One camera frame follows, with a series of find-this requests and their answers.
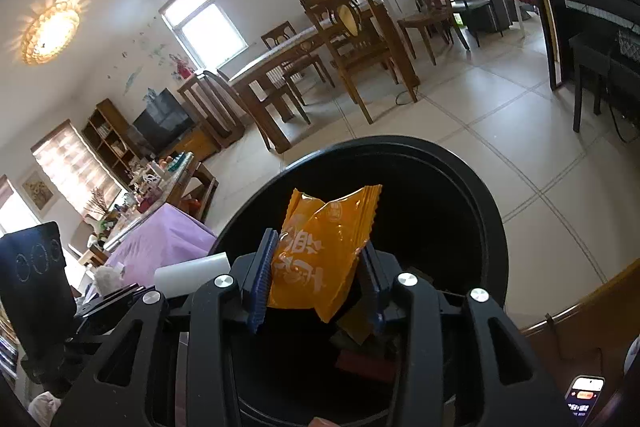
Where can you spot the red vase with flowers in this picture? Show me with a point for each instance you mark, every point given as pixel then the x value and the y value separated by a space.
pixel 182 67

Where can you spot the vase of dried branches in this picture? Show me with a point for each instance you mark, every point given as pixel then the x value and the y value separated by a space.
pixel 95 204

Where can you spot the round ceiling lamp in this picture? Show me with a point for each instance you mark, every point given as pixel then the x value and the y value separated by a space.
pixel 50 29

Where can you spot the black television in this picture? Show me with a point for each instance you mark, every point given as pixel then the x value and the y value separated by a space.
pixel 162 122

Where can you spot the wooden dining chair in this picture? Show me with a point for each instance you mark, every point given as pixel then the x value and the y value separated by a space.
pixel 280 39
pixel 350 37
pixel 432 2
pixel 212 107

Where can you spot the smartphone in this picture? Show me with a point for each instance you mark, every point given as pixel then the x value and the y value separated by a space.
pixel 582 399

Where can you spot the striped window blind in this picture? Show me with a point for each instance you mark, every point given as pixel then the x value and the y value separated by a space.
pixel 70 167

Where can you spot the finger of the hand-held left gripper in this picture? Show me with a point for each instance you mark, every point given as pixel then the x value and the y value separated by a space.
pixel 115 299

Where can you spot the black trash bin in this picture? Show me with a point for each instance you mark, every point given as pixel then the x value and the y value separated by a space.
pixel 450 227

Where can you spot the black piano bench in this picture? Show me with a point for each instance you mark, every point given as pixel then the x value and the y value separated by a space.
pixel 595 62

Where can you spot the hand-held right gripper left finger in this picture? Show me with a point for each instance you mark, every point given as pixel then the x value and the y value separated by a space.
pixel 260 287

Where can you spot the white framed window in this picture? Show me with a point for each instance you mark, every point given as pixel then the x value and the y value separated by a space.
pixel 205 24

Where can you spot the wooden dining table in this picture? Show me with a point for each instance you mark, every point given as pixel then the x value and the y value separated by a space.
pixel 265 69

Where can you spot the bright window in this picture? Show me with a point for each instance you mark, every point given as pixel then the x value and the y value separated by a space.
pixel 12 212

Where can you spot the brown wooden furniture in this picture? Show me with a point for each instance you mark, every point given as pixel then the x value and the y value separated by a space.
pixel 580 302

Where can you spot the wooden coffee table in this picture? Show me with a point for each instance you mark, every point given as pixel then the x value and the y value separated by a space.
pixel 195 187

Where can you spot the wooden bookshelf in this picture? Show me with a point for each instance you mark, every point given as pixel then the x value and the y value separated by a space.
pixel 107 137

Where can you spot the framed flower picture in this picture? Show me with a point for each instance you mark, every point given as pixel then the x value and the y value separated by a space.
pixel 37 192

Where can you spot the white tape roll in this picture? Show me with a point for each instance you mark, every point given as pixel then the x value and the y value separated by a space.
pixel 192 272

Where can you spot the orange snack packet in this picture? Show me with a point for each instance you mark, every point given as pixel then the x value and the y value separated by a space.
pixel 320 247

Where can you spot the purple tablecloth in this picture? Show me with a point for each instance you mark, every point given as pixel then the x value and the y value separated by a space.
pixel 160 237

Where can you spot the wooden television cabinet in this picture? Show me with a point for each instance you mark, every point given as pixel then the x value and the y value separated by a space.
pixel 197 142

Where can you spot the black armchair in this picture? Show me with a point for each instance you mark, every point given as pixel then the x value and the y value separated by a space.
pixel 475 2

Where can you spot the red carton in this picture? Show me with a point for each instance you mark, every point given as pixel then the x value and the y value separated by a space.
pixel 365 364

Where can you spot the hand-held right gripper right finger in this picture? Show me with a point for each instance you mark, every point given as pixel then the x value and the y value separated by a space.
pixel 375 297

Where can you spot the black piano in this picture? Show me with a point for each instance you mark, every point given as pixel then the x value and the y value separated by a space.
pixel 590 2

